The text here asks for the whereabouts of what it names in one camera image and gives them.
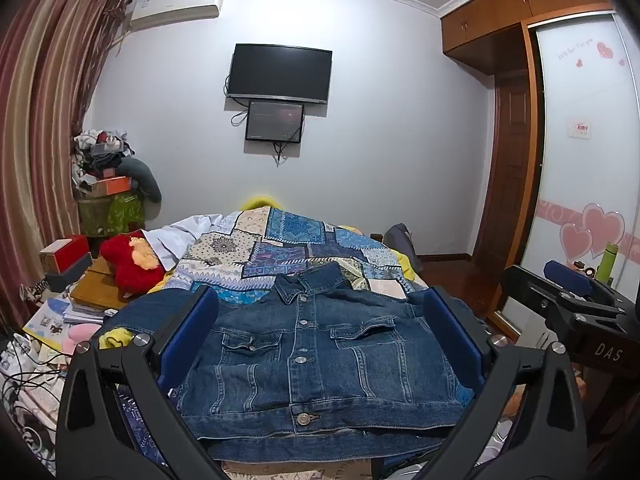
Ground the white heart-print sliding door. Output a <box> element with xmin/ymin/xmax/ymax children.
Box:
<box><xmin>520</xmin><ymin>10</ymin><xmax>633</xmax><ymax>286</ymax></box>

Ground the pink object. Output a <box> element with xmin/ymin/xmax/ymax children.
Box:
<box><xmin>61</xmin><ymin>323</ymin><xmax>103</xmax><ymax>356</ymax></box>

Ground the stack of books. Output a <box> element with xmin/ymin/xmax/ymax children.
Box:
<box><xmin>62</xmin><ymin>300</ymin><xmax>108</xmax><ymax>326</ymax></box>

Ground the dark grey box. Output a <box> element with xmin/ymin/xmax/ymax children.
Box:
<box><xmin>44</xmin><ymin>255</ymin><xmax>95</xmax><ymax>292</ymax></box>

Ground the green bottle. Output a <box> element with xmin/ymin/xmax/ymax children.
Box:
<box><xmin>597</xmin><ymin>241</ymin><xmax>618</xmax><ymax>283</ymax></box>

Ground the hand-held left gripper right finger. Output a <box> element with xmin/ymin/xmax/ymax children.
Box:
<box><xmin>417</xmin><ymin>285</ymin><xmax>588</xmax><ymax>480</ymax></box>

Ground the orange box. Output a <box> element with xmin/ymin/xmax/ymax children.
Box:
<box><xmin>75</xmin><ymin>175</ymin><xmax>133</xmax><ymax>197</ymax></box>

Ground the striped red curtain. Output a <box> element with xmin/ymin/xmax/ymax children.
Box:
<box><xmin>0</xmin><ymin>0</ymin><xmax>132</xmax><ymax>306</ymax></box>

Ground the white shirt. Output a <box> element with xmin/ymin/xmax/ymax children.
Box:
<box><xmin>141</xmin><ymin>212</ymin><xmax>236</xmax><ymax>273</ymax></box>

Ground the white air conditioner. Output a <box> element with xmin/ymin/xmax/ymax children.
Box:
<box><xmin>129</xmin><ymin>0</ymin><xmax>227</xmax><ymax>31</ymax></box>

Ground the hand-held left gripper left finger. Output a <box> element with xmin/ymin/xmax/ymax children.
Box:
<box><xmin>56</xmin><ymin>284</ymin><xmax>227</xmax><ymax>480</ymax></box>

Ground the pile of clothes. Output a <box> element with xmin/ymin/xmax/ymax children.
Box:
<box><xmin>71</xmin><ymin>128</ymin><xmax>137</xmax><ymax>186</ymax></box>

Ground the red plush toy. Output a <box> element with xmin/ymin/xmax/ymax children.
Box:
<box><xmin>99</xmin><ymin>232</ymin><xmax>166</xmax><ymax>301</ymax></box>

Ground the wooden wardrobe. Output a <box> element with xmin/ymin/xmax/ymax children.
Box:
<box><xmin>440</xmin><ymin>0</ymin><xmax>640</xmax><ymax>341</ymax></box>

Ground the white box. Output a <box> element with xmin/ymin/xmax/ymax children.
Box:
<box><xmin>500</xmin><ymin>295</ymin><xmax>551</xmax><ymax>351</ymax></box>

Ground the blue booklet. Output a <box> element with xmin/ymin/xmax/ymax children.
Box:
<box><xmin>22</xmin><ymin>297</ymin><xmax>76</xmax><ymax>348</ymax></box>

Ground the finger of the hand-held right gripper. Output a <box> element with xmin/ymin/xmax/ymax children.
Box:
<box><xmin>544</xmin><ymin>259</ymin><xmax>632</xmax><ymax>317</ymax></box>
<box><xmin>501</xmin><ymin>265</ymin><xmax>623</xmax><ymax>346</ymax></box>

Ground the blue denim jacket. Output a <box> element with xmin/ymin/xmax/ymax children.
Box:
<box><xmin>102</xmin><ymin>262</ymin><xmax>476</xmax><ymax>463</ymax></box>

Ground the patchwork patterned quilt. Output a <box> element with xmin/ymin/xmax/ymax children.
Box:
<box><xmin>237</xmin><ymin>191</ymin><xmax>426</xmax><ymax>291</ymax></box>

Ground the spotted patterned cloth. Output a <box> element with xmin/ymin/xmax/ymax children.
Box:
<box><xmin>20</xmin><ymin>280</ymin><xmax>51</xmax><ymax>306</ymax></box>

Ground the grey neck pillow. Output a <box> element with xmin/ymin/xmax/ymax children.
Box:
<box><xmin>117</xmin><ymin>157</ymin><xmax>163</xmax><ymax>204</ymax></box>

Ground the grey bag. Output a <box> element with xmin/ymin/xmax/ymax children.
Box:
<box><xmin>382</xmin><ymin>223</ymin><xmax>416</xmax><ymax>261</ymax></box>

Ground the small black monitor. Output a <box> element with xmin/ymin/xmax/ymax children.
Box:
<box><xmin>245</xmin><ymin>100</ymin><xmax>306</xmax><ymax>144</ymax></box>

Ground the tangle of black cables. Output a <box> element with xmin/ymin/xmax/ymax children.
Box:
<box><xmin>0</xmin><ymin>335</ymin><xmax>71</xmax><ymax>461</ymax></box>

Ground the black wall television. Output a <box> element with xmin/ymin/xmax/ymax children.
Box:
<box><xmin>226</xmin><ymin>43</ymin><xmax>334</xmax><ymax>106</ymax></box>

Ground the red cardboard box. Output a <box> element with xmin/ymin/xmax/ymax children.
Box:
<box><xmin>39</xmin><ymin>234</ymin><xmax>91</xmax><ymax>275</ymax></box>

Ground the brown wooden door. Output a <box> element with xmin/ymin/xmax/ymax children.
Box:
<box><xmin>472</xmin><ymin>67</ymin><xmax>533</xmax><ymax>263</ymax></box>

